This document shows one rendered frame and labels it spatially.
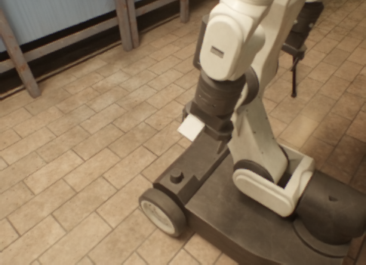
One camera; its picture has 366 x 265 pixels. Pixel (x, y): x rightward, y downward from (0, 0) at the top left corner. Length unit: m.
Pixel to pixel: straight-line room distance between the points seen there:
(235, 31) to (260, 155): 0.52
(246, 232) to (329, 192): 0.28
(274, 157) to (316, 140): 0.66
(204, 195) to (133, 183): 0.38
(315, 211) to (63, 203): 0.95
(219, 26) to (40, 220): 1.07
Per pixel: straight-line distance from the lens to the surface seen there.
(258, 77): 0.71
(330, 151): 1.54
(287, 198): 0.88
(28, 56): 1.84
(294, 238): 1.01
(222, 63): 0.45
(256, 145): 0.85
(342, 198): 0.91
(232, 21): 0.42
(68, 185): 1.35
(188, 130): 0.58
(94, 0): 1.97
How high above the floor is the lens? 1.03
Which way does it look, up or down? 44 degrees down
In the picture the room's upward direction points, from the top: straight up
